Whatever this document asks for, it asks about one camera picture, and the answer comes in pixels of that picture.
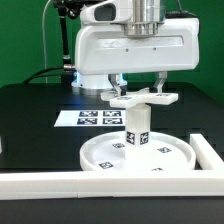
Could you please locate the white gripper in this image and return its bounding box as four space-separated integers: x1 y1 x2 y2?
75 18 199 96

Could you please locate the white cross-shaped table base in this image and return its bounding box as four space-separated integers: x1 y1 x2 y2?
101 88 178 109

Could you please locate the white round table top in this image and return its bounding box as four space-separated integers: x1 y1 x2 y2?
80 131 196 172

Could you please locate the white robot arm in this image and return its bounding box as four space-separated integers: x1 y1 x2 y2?
72 0 199 95

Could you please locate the white marker sheet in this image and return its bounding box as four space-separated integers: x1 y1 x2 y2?
54 110 125 127

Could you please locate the white L-shaped fence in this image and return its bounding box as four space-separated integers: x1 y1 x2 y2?
0 134 224 200

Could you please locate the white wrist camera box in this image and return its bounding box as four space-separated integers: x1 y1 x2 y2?
80 0 133 24

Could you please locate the black camera stand pole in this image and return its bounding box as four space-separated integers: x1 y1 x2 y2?
52 0 84 85

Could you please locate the black cable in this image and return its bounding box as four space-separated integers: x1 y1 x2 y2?
22 66 76 85

